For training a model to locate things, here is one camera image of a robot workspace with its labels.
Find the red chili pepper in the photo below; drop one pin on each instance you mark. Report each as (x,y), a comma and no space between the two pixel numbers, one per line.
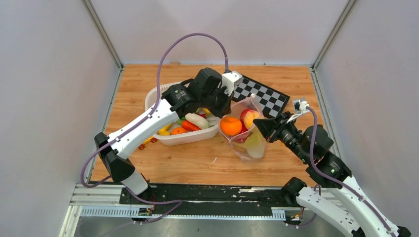
(202,115)

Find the white daikon radish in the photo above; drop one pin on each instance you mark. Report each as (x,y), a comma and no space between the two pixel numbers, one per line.
(197,120)

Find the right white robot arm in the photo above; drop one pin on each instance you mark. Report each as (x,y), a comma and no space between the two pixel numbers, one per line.
(358,217)

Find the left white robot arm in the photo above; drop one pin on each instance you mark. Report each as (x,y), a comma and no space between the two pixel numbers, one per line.
(116,148)

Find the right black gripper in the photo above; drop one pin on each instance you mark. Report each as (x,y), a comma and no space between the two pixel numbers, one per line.
(269,126)

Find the yellow peach fruit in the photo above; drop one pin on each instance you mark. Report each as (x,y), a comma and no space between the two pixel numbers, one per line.
(248,118)

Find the black white checkerboard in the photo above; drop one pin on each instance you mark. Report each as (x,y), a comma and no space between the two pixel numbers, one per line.
(271,101)

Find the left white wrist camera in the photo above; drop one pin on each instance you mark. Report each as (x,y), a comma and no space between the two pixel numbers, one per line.
(230,80)

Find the clear zip top bag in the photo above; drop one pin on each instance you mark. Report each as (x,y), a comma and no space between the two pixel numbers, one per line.
(236,109)

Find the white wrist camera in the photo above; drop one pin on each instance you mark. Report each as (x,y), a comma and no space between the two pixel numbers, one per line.
(300,108)
(230,80)

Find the yellow napa cabbage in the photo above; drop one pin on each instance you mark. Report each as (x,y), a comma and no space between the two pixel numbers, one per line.
(255,145)

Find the carrot with green stem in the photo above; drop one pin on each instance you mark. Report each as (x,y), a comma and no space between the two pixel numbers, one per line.
(188,126)

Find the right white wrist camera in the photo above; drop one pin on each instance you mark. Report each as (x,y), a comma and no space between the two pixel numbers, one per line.
(300,108)

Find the yellow toy car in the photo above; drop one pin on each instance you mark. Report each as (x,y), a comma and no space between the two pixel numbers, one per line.
(149,140)

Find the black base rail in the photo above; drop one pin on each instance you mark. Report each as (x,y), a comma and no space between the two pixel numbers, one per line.
(212,202)

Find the yellow lemon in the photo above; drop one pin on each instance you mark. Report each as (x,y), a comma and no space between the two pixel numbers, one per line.
(165,130)

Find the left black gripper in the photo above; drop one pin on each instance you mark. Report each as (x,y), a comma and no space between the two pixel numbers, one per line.
(227,107)

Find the orange fruit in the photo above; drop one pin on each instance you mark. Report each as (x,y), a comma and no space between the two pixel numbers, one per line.
(230,126)
(178,130)

